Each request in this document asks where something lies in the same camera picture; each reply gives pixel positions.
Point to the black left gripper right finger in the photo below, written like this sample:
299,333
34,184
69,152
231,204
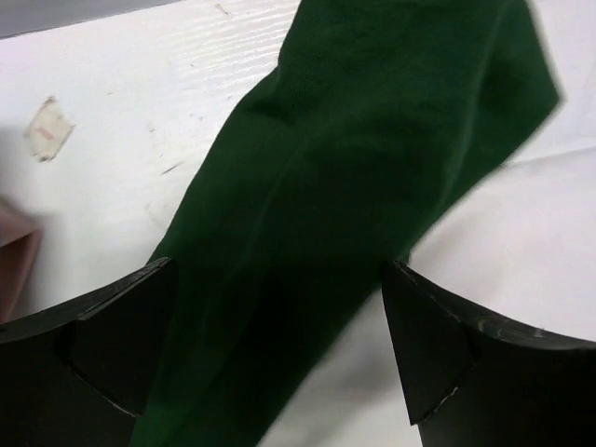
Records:
474,378

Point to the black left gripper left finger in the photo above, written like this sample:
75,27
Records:
78,374

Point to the pink shirt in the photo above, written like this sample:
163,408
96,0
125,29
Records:
20,240

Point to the white green Charlie Brown shirt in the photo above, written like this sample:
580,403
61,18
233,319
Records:
388,131

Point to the tape patch on table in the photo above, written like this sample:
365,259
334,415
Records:
48,131

